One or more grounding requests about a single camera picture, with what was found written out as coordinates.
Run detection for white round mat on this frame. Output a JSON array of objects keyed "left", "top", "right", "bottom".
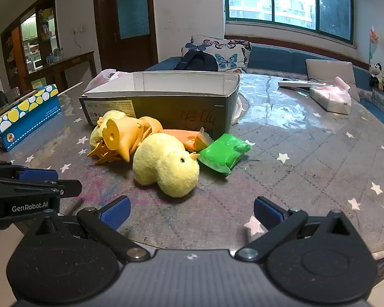
[{"left": 232, "top": 94, "right": 248, "bottom": 123}]

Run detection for grey star tablecloth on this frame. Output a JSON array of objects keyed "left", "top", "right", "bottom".
[{"left": 0, "top": 72, "right": 384, "bottom": 263}]

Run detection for butterfly print pillow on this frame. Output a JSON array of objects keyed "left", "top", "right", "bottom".
[{"left": 182, "top": 35, "right": 253, "bottom": 73}]

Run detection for pink plastic bag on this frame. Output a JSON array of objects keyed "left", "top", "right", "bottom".
[{"left": 83, "top": 69, "right": 133, "bottom": 93}]

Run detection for green clay packet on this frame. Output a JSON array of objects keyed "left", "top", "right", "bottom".
[{"left": 198, "top": 133, "right": 252, "bottom": 175}]

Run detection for wooden side table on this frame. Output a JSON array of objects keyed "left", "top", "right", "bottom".
[{"left": 24, "top": 51, "right": 97, "bottom": 94}]

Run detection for white flat device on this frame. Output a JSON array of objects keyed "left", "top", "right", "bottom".
[{"left": 278, "top": 79, "right": 327, "bottom": 91}]

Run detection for small yellow plush chick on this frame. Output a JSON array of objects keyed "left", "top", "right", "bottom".
[{"left": 90, "top": 110, "right": 126, "bottom": 149}]

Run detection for blue sofa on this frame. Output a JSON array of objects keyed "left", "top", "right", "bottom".
[{"left": 145, "top": 43, "right": 384, "bottom": 128}]

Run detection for panda plush toy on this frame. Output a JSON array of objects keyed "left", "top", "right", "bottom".
[{"left": 369, "top": 62, "right": 384, "bottom": 87}]

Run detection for green framed window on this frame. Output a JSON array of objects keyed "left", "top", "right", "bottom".
[{"left": 223, "top": 0, "right": 354, "bottom": 45}]

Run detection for pink tissue pack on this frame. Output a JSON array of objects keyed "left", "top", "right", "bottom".
[{"left": 309, "top": 77, "right": 353, "bottom": 114}]

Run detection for grey pillow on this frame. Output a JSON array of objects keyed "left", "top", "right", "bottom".
[{"left": 305, "top": 58, "right": 360, "bottom": 103}]

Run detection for paper flower wall decoration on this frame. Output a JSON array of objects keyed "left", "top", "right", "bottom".
[{"left": 368, "top": 25, "right": 380, "bottom": 61}]

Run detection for cardboard box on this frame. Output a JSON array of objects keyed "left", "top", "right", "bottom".
[{"left": 79, "top": 72, "right": 241, "bottom": 138}]

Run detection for cluster of glass jars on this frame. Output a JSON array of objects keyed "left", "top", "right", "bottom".
[{"left": 46, "top": 48, "right": 65, "bottom": 65}]

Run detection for dark wooden door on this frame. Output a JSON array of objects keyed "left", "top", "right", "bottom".
[{"left": 93, "top": 0, "right": 159, "bottom": 72}]

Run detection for large yellow plush chick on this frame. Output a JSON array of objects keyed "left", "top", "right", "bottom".
[{"left": 133, "top": 133, "right": 200, "bottom": 198}]

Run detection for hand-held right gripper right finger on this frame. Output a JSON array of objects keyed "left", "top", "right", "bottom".
[{"left": 235, "top": 196, "right": 359, "bottom": 262}]

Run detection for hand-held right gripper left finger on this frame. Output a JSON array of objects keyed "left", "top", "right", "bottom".
[{"left": 24, "top": 196, "right": 151, "bottom": 263}]

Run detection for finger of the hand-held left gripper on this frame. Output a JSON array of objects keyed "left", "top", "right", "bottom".
[
  {"left": 0, "top": 159, "right": 59, "bottom": 183},
  {"left": 0, "top": 179, "right": 83, "bottom": 199}
]

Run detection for orange clay packet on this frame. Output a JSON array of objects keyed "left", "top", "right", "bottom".
[{"left": 160, "top": 127, "right": 212, "bottom": 152}]

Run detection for black backpack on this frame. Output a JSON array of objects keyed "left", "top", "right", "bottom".
[{"left": 174, "top": 50, "right": 219, "bottom": 72}]

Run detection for blue yellow dotted box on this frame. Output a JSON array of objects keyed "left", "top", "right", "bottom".
[{"left": 0, "top": 84, "right": 61, "bottom": 152}]

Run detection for wooden display cabinet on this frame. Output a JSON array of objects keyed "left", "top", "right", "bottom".
[{"left": 1, "top": 0, "right": 60, "bottom": 87}]

